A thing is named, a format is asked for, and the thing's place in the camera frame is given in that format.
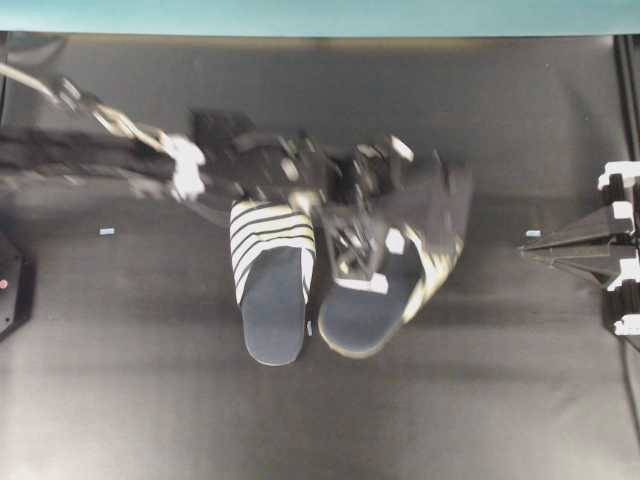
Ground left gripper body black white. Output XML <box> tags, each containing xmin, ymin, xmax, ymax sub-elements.
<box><xmin>279</xmin><ymin>135</ymin><xmax>415</xmax><ymax>220</ymax></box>

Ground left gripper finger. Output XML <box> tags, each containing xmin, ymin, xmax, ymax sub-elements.
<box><xmin>314</xmin><ymin>200</ymin><xmax>389</xmax><ymax>295</ymax></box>
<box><xmin>395</xmin><ymin>149</ymin><xmax>473</xmax><ymax>260</ymax></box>

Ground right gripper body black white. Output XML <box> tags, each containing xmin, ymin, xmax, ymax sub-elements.
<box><xmin>598</xmin><ymin>161</ymin><xmax>639</xmax><ymax>336</ymax></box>

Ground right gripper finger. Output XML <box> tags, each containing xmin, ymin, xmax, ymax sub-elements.
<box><xmin>520</xmin><ymin>248</ymin><xmax>621</xmax><ymax>289</ymax></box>
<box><xmin>522</xmin><ymin>203</ymin><xmax>625</xmax><ymax>250</ymax></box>

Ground striped slipper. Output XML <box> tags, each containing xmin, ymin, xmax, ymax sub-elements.
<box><xmin>318</xmin><ymin>226</ymin><xmax>464</xmax><ymax>359</ymax></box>
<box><xmin>229</xmin><ymin>200</ymin><xmax>316</xmax><ymax>367</ymax></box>

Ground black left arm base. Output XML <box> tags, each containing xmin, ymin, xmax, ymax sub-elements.
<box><xmin>1</xmin><ymin>233</ymin><xmax>36</xmax><ymax>341</ymax></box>

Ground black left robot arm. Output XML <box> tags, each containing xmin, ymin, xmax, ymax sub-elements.
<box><xmin>1</xmin><ymin>110</ymin><xmax>472</xmax><ymax>290</ymax></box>

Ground black cable right edge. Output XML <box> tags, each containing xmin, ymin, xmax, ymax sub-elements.
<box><xmin>619</xmin><ymin>334</ymin><xmax>640</xmax><ymax>401</ymax></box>

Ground grey braided cable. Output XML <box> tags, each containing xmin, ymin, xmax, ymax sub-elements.
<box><xmin>0</xmin><ymin>62</ymin><xmax>169</xmax><ymax>151</ymax></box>

